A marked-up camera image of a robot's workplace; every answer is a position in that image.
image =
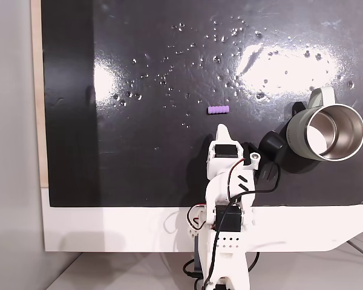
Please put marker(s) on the black oval camera box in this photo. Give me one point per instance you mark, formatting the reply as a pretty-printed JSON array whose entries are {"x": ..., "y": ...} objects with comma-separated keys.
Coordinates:
[{"x": 270, "y": 145}]

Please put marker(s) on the black mug support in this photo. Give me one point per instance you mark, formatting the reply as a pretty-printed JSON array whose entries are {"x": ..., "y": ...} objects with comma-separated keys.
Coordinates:
[{"x": 298, "y": 108}]

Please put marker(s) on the black glossy table mat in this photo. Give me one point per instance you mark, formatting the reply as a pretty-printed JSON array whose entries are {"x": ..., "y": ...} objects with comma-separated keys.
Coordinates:
[{"x": 157, "y": 121}]

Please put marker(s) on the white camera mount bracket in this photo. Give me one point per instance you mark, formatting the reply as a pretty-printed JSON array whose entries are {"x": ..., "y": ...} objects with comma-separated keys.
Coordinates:
[{"x": 254, "y": 158}]

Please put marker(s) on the sage green steel mug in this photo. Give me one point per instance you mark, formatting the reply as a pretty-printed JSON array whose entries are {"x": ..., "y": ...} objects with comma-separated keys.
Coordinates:
[{"x": 329, "y": 130}]

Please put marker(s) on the purple ribbed pen grip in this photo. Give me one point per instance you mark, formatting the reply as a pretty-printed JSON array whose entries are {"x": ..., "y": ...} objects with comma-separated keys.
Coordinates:
[{"x": 219, "y": 110}]

